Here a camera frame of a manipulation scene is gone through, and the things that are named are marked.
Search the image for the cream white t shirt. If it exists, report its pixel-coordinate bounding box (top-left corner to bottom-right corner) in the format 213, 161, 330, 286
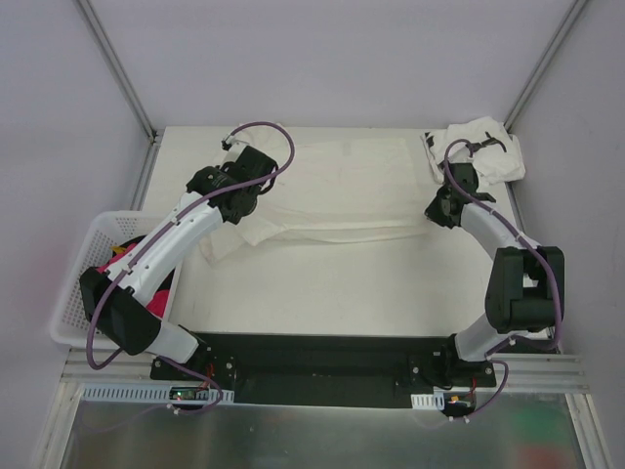
199, 127, 427, 264

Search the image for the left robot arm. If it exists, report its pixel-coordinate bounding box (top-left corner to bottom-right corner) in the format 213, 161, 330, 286
79, 142, 277, 380

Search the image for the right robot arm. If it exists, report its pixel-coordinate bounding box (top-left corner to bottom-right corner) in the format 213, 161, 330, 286
425, 163, 564, 389

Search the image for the white black printed t shirt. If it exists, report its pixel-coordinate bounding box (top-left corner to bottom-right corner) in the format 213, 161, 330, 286
421, 116, 525, 189

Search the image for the pink red t shirt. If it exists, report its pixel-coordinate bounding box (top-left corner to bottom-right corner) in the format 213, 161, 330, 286
97, 238, 174, 319

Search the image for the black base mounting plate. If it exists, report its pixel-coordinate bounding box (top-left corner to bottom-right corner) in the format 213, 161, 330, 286
149, 332, 498, 409

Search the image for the right white cable duct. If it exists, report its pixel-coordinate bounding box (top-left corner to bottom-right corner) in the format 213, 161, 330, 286
410, 393, 445, 411

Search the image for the white cable duct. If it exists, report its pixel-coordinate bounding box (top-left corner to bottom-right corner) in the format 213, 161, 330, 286
82, 384, 234, 405
410, 393, 445, 411

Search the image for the left aluminium frame post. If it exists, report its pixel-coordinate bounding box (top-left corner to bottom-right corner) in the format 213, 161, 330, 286
73, 0, 158, 144

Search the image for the aluminium frame post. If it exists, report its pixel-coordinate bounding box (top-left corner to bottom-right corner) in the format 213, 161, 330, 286
504, 0, 592, 133
73, 0, 158, 144

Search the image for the left white cable duct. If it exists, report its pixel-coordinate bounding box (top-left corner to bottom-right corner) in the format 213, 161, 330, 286
82, 384, 234, 405

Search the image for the right aluminium frame post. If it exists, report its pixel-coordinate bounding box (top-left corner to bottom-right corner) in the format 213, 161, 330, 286
504, 0, 592, 133

